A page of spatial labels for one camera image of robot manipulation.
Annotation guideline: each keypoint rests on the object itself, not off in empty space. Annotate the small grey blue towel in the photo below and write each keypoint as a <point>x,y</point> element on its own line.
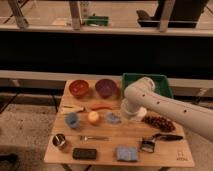
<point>112,118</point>

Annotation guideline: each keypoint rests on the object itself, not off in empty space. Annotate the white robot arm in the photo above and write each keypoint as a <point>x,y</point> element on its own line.
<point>141,93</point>

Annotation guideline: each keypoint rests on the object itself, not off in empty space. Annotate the purple bowl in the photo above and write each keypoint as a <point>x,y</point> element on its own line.
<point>105,87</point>

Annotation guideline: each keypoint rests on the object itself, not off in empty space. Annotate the red orange bowl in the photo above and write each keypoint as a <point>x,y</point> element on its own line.
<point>79,88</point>

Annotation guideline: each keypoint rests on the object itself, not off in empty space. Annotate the red chili pepper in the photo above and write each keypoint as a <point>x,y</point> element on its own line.
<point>101,107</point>

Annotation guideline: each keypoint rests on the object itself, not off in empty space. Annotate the yellow apple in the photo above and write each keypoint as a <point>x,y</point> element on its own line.
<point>93,117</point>

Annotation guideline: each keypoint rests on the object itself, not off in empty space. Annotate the white plastic cup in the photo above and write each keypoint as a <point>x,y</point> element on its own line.
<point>140,115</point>

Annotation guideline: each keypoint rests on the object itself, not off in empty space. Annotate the wooden folding table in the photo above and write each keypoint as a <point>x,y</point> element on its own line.
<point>127,133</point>

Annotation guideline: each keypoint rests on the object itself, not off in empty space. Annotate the yellow banana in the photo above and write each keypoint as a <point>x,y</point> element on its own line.
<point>71,109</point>

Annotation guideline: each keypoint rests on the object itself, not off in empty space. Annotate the blue cup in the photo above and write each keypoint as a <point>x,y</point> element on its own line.
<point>71,120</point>

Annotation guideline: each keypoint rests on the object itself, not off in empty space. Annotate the green plastic tray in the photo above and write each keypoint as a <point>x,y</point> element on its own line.
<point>162,86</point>

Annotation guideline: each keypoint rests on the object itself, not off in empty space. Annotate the silver fork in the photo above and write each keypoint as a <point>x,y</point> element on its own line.
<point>86,138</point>

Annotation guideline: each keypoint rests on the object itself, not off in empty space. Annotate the green box on shelf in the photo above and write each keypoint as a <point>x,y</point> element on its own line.
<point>97,20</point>

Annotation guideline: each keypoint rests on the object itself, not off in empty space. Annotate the red grape bunch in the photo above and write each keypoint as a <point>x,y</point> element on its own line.
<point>159,122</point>

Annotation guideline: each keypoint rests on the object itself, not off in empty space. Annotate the blue sponge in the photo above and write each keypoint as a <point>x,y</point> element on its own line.
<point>126,154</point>

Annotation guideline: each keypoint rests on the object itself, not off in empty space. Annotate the metal cup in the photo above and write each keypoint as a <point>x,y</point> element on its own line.
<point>59,141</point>

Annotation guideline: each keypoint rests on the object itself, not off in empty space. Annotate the black sponge block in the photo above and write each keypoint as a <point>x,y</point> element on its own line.
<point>83,153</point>

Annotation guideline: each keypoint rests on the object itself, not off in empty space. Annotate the dark machine on shelf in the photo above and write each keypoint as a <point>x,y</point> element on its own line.
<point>185,14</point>

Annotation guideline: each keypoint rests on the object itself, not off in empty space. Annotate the black handled knife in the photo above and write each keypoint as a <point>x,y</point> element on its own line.
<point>167,137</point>

